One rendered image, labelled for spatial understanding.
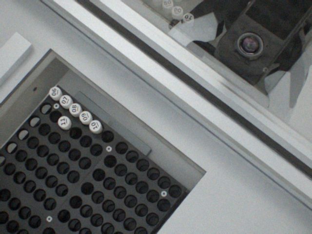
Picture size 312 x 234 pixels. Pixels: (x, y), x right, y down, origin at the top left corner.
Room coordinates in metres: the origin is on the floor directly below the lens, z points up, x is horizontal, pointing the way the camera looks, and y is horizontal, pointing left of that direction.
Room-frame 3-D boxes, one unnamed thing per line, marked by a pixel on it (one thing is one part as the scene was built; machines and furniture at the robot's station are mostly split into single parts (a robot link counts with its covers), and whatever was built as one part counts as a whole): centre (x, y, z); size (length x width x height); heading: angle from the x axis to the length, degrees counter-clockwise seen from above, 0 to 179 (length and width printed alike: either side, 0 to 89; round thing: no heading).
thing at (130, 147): (0.16, 0.05, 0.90); 0.18 x 0.02 x 0.01; 41
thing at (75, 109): (0.20, 0.08, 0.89); 0.01 x 0.01 x 0.05
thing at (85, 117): (0.19, 0.08, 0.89); 0.01 x 0.01 x 0.05
